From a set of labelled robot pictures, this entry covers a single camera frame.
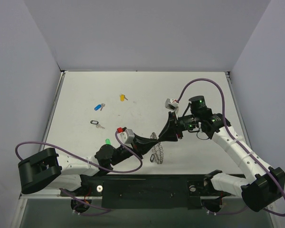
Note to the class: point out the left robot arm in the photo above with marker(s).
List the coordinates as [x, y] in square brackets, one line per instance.
[57, 168]

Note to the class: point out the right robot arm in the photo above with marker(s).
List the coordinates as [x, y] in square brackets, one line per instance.
[261, 185]

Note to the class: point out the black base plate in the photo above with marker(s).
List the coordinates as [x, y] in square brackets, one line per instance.
[149, 191]

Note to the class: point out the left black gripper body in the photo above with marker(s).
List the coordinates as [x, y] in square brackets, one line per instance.
[135, 145]

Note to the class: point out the blue tag key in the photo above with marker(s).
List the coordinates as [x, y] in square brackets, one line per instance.
[99, 107]

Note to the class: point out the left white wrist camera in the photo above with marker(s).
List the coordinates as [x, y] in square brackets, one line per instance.
[126, 135]

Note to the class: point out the yellow tag key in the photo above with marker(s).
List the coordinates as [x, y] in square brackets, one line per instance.
[123, 98]

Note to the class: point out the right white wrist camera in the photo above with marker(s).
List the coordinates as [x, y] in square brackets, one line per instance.
[172, 105]

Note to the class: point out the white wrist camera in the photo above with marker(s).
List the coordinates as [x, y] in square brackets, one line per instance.
[172, 105]
[126, 135]

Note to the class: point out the metal key organizer disc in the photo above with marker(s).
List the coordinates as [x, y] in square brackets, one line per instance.
[158, 152]

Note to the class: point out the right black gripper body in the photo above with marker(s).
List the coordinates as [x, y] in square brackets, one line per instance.
[176, 127]

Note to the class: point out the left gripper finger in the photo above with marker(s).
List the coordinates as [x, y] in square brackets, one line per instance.
[138, 140]
[143, 148]

